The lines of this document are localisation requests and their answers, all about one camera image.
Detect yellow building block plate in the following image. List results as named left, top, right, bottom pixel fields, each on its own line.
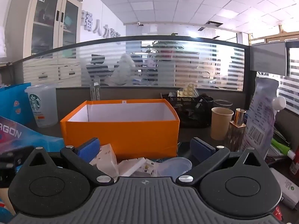
left=177, top=83, right=199, bottom=98

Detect frosted glass partition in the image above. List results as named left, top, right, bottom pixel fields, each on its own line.
left=13, top=35, right=249, bottom=91

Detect clear plastic lid container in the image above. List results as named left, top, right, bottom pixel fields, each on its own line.
left=157, top=157, right=193, bottom=180

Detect Starbucks plastic cup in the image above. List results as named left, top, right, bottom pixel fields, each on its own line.
left=25, top=83, right=58, bottom=127

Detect small upright product box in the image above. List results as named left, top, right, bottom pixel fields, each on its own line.
left=90, top=82, right=100, bottom=101

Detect black mesh desk organizer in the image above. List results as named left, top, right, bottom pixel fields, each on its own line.
left=160, top=94, right=214, bottom=128

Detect gold perfume bottle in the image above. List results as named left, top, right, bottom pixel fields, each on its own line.
left=224, top=108, right=246, bottom=152

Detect brown paper cup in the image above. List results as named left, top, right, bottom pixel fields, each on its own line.
left=210, top=107, right=234, bottom=141

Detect white wall socket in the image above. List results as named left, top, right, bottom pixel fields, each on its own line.
left=90, top=144, right=119, bottom=180

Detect orange cardboard box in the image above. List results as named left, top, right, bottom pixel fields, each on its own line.
left=60, top=99, right=180, bottom=160

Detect beige glass-door cabinet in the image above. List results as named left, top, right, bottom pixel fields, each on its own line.
left=5, top=0, right=82, bottom=83

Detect purple spouted refill pouch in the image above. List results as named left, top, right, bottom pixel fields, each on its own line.
left=240, top=77, right=286, bottom=159

